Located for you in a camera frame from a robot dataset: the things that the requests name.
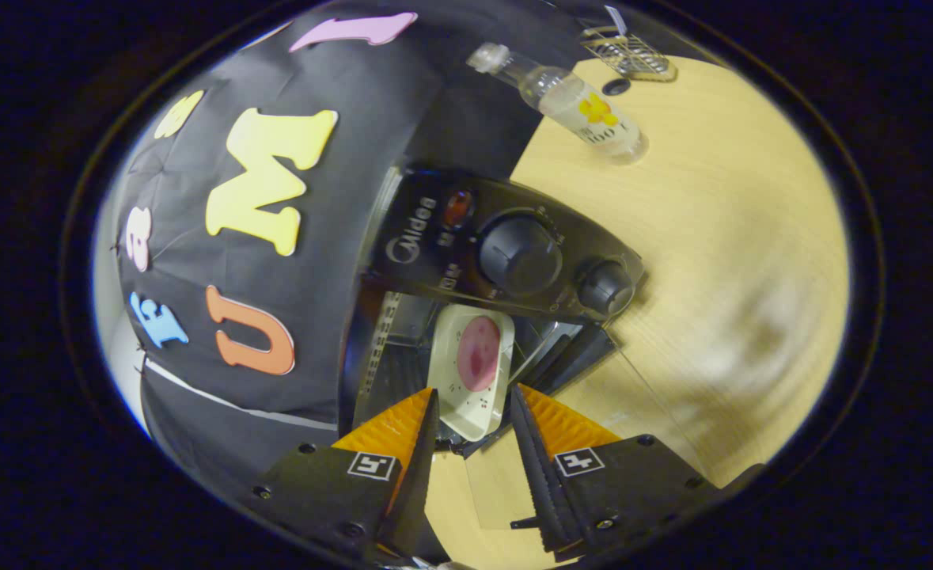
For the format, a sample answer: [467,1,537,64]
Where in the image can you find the pink round food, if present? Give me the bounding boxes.
[457,316,503,393]

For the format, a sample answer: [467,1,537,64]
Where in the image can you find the black electric oven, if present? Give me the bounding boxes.
[338,162,708,531]

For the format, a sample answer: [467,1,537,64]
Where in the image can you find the clear drink bottle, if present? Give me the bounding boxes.
[466,42,649,165]

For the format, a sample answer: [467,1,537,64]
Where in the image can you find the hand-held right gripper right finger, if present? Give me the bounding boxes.
[510,383,712,555]

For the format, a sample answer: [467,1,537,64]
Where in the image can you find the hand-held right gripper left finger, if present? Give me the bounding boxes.
[251,386,441,559]

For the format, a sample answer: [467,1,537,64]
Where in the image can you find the white square plate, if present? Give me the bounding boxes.
[428,305,516,443]

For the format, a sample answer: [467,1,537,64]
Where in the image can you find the wire mesh holder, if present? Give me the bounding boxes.
[579,26,678,82]

